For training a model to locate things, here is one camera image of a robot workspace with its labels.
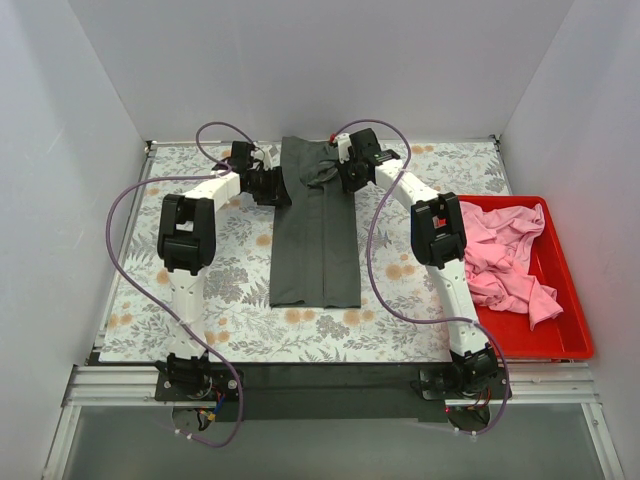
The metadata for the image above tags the dark grey t shirt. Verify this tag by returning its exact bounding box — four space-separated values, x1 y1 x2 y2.
269 136 361 309

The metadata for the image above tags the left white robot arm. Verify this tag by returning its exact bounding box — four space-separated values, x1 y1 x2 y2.
157 141 291 400

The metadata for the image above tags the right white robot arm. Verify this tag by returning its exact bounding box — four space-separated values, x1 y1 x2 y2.
330 128 499 398

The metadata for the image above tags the floral table mat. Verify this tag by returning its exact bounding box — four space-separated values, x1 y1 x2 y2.
99 142 506 364

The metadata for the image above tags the pink t shirt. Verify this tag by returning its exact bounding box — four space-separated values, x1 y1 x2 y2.
460 201 564 329

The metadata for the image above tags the red plastic bin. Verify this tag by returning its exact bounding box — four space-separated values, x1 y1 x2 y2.
460 195 594 360

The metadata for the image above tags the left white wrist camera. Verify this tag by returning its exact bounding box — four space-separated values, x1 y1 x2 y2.
252 144 280 170

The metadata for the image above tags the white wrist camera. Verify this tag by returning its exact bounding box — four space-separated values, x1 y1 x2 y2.
252 144 280 170
329 133 352 164

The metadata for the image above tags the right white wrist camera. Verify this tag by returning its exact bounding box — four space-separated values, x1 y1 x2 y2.
329 133 352 164

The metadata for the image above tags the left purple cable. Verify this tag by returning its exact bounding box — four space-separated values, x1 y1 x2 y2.
107 120 246 448

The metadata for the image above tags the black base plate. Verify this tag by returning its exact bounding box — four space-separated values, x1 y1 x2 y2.
154 360 511 423

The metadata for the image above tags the aluminium frame rail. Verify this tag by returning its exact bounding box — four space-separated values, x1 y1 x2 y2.
42 364 174 480

